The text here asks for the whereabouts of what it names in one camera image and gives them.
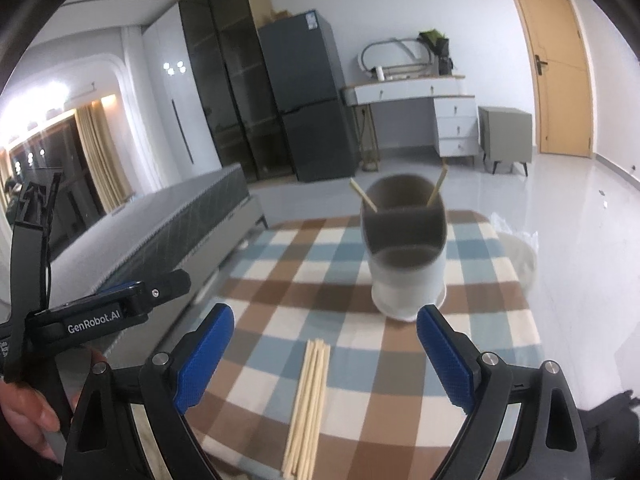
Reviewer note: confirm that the black bag with green plant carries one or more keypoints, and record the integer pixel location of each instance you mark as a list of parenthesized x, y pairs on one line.
[(440, 55)]

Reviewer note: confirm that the dark glass cabinet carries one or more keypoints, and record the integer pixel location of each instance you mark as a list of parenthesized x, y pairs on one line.
[(230, 80)]

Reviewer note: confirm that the wooden door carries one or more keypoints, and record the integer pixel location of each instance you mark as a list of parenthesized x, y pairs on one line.
[(555, 40)]

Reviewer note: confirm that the oval mirror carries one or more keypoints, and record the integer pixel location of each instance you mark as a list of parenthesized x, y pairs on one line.
[(392, 57)]

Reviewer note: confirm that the small white bottle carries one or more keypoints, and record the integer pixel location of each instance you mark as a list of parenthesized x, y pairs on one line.
[(380, 73)]

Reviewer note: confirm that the beige curtain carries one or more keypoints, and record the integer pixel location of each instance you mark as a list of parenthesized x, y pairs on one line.
[(102, 160)]

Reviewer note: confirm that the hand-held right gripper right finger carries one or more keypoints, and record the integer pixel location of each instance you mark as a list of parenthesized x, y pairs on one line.
[(445, 360)]

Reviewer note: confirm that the checked tablecloth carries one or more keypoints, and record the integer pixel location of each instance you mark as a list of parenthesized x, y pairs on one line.
[(350, 270)]

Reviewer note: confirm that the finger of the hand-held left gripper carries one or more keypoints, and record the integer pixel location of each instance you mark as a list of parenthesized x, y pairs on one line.
[(27, 260), (115, 305)]

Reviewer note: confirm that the dark window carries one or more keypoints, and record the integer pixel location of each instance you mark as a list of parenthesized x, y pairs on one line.
[(55, 175)]

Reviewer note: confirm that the dark grey fridge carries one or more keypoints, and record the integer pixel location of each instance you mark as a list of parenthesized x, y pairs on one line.
[(312, 100)]

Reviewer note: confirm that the person's left hand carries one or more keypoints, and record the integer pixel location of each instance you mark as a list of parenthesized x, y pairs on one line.
[(22, 412)]

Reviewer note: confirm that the stool with gold legs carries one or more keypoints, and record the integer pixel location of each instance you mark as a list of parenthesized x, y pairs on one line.
[(369, 140)]

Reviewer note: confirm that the pile of wooden chopsticks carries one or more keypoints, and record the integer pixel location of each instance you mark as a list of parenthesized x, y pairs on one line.
[(307, 400)]

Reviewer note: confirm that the grey nightstand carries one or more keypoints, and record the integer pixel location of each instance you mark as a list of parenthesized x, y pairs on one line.
[(505, 132)]

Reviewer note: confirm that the grey white utensil holder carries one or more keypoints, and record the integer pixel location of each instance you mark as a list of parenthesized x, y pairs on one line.
[(407, 270)]

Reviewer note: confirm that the white wardrobe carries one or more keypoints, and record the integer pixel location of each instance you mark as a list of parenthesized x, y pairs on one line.
[(172, 110)]

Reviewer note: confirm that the white plastic bag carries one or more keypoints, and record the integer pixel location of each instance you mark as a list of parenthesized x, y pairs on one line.
[(520, 260)]

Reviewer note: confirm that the grey upholstered bed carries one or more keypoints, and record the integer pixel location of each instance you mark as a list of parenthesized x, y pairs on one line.
[(150, 230)]

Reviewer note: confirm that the white dressing table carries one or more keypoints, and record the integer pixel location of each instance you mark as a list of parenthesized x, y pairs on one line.
[(452, 120)]

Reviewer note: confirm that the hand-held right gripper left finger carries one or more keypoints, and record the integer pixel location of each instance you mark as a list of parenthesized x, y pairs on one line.
[(205, 355)]

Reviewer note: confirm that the black cloth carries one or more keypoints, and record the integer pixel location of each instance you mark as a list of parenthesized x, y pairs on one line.
[(610, 435)]

